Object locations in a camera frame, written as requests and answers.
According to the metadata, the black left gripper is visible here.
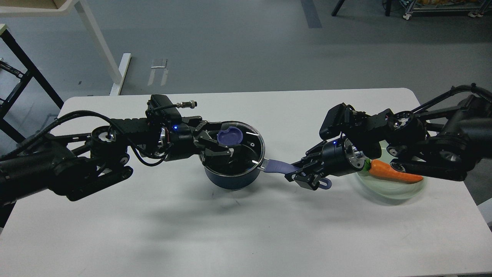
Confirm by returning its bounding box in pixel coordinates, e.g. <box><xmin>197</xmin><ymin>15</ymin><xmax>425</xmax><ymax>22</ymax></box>
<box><xmin>162</xmin><ymin>117</ymin><xmax>235</xmax><ymax>162</ymax></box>

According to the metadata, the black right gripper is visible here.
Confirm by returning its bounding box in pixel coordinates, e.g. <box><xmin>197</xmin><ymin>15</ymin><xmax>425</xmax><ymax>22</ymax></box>
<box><xmin>284</xmin><ymin>138</ymin><xmax>366</xmax><ymax>190</ymax></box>

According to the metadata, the glass lid with purple knob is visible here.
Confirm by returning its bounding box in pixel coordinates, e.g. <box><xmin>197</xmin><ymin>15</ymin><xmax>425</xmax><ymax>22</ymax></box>
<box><xmin>204</xmin><ymin>121</ymin><xmax>265</xmax><ymax>177</ymax></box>

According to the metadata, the blue saucepan with purple handle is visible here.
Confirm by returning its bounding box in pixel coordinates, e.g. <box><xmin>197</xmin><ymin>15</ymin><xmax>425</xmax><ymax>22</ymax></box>
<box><xmin>200</xmin><ymin>121</ymin><xmax>331</xmax><ymax>191</ymax></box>

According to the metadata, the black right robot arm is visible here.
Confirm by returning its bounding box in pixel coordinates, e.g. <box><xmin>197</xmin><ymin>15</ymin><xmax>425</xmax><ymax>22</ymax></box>
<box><xmin>285</xmin><ymin>83</ymin><xmax>491</xmax><ymax>190</ymax></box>

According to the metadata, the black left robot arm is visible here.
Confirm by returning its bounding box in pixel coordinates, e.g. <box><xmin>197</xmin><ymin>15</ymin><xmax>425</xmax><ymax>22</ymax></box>
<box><xmin>1</xmin><ymin>108</ymin><xmax>239</xmax><ymax>228</ymax></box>

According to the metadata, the orange toy carrot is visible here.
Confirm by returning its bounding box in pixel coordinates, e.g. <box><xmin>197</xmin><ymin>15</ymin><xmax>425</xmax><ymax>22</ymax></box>
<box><xmin>363</xmin><ymin>159</ymin><xmax>424</xmax><ymax>184</ymax></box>

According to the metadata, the black metal stand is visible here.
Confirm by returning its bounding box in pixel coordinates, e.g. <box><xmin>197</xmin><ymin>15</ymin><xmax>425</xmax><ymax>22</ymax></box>
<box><xmin>0</xmin><ymin>24</ymin><xmax>64</xmax><ymax>143</ymax></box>

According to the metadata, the metal wheeled cart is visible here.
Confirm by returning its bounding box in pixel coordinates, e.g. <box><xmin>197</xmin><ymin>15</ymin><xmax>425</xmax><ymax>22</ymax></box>
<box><xmin>399</xmin><ymin>0</ymin><xmax>491</xmax><ymax>20</ymax></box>

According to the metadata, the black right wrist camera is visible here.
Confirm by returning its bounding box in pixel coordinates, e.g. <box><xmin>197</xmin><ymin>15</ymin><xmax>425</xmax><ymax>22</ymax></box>
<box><xmin>319</xmin><ymin>102</ymin><xmax>357</xmax><ymax>140</ymax></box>

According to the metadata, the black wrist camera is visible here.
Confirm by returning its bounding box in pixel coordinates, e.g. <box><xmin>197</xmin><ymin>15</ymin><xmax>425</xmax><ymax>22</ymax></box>
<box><xmin>319</xmin><ymin>102</ymin><xmax>357</xmax><ymax>140</ymax></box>
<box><xmin>145</xmin><ymin>94</ymin><xmax>198</xmax><ymax>127</ymax></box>

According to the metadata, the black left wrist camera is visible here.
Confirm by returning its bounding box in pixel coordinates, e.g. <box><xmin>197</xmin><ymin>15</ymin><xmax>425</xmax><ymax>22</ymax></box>
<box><xmin>145</xmin><ymin>94</ymin><xmax>198</xmax><ymax>127</ymax></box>

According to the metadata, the white table frame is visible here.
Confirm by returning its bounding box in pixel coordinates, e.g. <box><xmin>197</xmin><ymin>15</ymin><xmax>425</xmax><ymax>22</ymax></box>
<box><xmin>0</xmin><ymin>0</ymin><xmax>132</xmax><ymax>96</ymax></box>

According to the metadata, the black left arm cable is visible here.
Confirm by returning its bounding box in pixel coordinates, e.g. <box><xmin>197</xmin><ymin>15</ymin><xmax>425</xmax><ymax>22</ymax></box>
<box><xmin>0</xmin><ymin>110</ymin><xmax>170</xmax><ymax>167</ymax></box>

